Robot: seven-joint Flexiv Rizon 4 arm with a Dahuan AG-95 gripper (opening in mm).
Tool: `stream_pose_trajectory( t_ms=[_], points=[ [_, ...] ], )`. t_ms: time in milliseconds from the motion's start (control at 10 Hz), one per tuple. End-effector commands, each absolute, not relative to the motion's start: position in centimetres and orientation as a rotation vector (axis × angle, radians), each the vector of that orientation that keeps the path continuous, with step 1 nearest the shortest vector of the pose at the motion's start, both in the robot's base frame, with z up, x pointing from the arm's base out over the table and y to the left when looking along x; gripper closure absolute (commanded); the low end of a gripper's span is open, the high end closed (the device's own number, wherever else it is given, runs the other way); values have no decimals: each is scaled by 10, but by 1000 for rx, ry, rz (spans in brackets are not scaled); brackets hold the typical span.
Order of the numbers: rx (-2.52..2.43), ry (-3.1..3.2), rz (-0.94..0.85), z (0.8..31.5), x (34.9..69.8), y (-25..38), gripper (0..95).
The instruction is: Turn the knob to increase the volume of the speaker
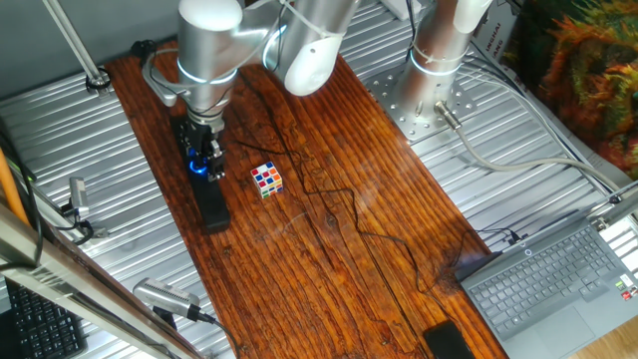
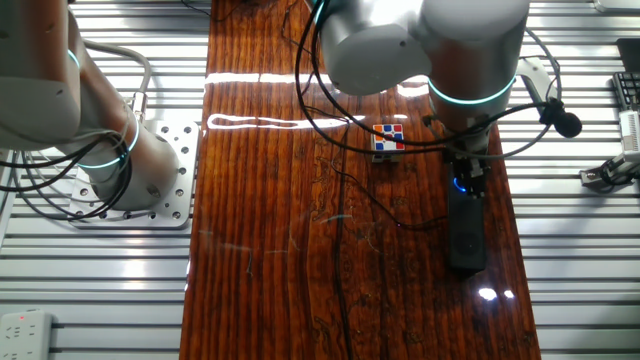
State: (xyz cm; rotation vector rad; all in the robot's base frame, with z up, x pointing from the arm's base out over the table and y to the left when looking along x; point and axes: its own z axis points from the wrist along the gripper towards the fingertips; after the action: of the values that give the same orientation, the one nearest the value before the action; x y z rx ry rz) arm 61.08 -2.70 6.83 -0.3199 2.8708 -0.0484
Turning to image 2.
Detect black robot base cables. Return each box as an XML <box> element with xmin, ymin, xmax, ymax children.
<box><xmin>0</xmin><ymin>134</ymin><xmax>134</xmax><ymax>224</ymax></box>

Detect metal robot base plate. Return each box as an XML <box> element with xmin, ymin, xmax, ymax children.
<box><xmin>67</xmin><ymin>118</ymin><xmax>201</xmax><ymax>231</ymax></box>

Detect thin black speaker cable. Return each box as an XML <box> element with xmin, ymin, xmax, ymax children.
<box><xmin>279</xmin><ymin>0</ymin><xmax>450</xmax><ymax>232</ymax></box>

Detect black soundbar speaker with knob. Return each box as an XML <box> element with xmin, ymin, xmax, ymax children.
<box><xmin>446</xmin><ymin>162</ymin><xmax>489</xmax><ymax>274</ymax></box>

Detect white power strip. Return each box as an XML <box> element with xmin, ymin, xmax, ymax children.
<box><xmin>0</xmin><ymin>308</ymin><xmax>55</xmax><ymax>360</ymax></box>

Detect black flat panel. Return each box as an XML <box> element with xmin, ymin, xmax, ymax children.
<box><xmin>615</xmin><ymin>37</ymin><xmax>640</xmax><ymax>74</ymax></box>

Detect black foam microphone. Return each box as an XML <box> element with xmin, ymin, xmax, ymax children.
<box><xmin>539</xmin><ymin>98</ymin><xmax>584</xmax><ymax>140</ymax></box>

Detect black keyboard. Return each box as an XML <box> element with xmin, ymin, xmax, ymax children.
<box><xmin>611</xmin><ymin>71</ymin><xmax>640</xmax><ymax>111</ymax></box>

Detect rubik's cube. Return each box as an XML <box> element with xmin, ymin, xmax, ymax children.
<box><xmin>370</xmin><ymin>123</ymin><xmax>407</xmax><ymax>164</ymax></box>

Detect aluminium frame beam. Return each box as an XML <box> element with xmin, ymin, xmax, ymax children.
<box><xmin>593</xmin><ymin>0</ymin><xmax>640</xmax><ymax>14</ymax></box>

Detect brown wood grain board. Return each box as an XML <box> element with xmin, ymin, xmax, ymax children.
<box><xmin>178</xmin><ymin>0</ymin><xmax>544</xmax><ymax>360</ymax></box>

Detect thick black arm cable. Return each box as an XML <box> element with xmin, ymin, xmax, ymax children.
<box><xmin>293</xmin><ymin>0</ymin><xmax>449</xmax><ymax>155</ymax></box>
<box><xmin>314</xmin><ymin>0</ymin><xmax>549</xmax><ymax>149</ymax></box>

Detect metal clamp tool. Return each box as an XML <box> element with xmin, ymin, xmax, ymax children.
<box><xmin>578</xmin><ymin>152</ymin><xmax>640</xmax><ymax>191</ymax></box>

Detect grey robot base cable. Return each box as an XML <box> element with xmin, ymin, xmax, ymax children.
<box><xmin>82</xmin><ymin>39</ymin><xmax>154</xmax><ymax>124</ymax></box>

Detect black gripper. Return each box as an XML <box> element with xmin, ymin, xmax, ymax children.
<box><xmin>446</xmin><ymin>149</ymin><xmax>489</xmax><ymax>197</ymax></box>

